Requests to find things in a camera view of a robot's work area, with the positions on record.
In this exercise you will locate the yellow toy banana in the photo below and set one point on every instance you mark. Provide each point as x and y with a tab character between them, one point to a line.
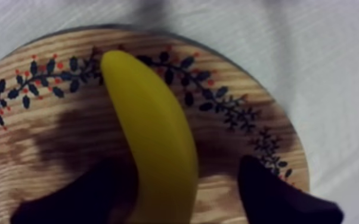
154	137

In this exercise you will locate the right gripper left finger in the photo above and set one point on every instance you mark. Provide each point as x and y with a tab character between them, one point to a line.
85	200

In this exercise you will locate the round wooden board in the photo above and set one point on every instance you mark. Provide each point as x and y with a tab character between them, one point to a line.
57	131

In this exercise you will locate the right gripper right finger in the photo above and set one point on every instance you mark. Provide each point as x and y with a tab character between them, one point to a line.
270	197

